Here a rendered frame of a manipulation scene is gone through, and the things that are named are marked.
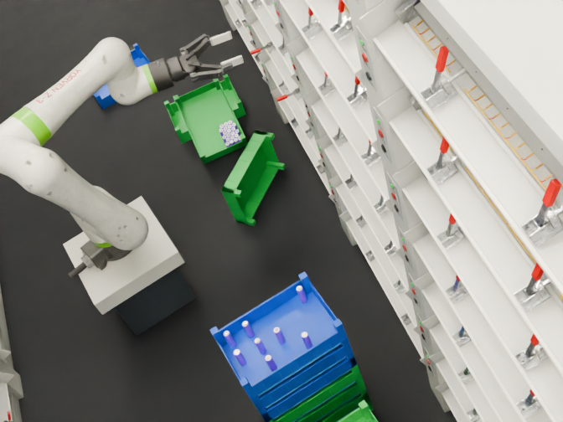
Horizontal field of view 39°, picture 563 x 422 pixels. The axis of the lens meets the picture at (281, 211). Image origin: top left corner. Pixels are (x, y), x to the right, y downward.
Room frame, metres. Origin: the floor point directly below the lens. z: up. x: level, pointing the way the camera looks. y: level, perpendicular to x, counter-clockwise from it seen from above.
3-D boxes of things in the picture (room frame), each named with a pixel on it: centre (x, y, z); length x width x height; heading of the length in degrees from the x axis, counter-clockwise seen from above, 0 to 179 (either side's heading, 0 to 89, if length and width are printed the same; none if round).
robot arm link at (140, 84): (1.98, 0.29, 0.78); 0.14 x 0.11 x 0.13; 92
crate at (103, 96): (3.00, 0.46, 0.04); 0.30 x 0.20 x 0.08; 103
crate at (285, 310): (1.11, 0.13, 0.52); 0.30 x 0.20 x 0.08; 102
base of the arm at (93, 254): (1.76, 0.61, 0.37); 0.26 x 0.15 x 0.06; 114
